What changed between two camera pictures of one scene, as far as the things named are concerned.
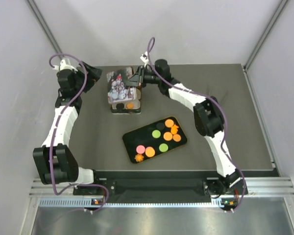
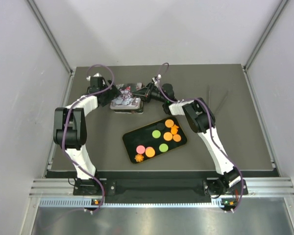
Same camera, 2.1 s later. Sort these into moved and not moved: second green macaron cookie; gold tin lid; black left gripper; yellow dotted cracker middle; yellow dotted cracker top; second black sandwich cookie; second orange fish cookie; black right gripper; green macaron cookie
Moved: gold tin lid; black right gripper; black left gripper
Not moved: yellow dotted cracker top; green macaron cookie; yellow dotted cracker middle; second green macaron cookie; second orange fish cookie; second black sandwich cookie
